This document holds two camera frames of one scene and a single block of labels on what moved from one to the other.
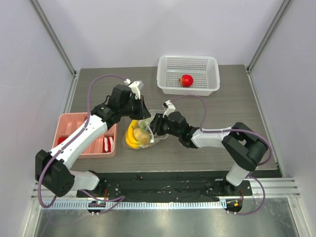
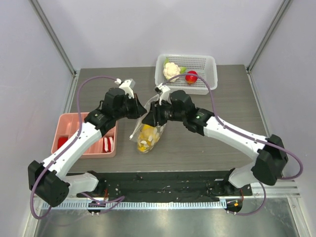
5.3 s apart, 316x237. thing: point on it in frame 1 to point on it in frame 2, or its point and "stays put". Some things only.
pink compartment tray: (103, 144) stays put
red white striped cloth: (107, 144) stays put
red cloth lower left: (61, 139) stays put
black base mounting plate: (167, 186) stays put
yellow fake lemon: (138, 135) to (147, 131)
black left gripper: (142, 111) stays put
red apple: (186, 80) to (191, 79)
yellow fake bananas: (131, 140) to (148, 136)
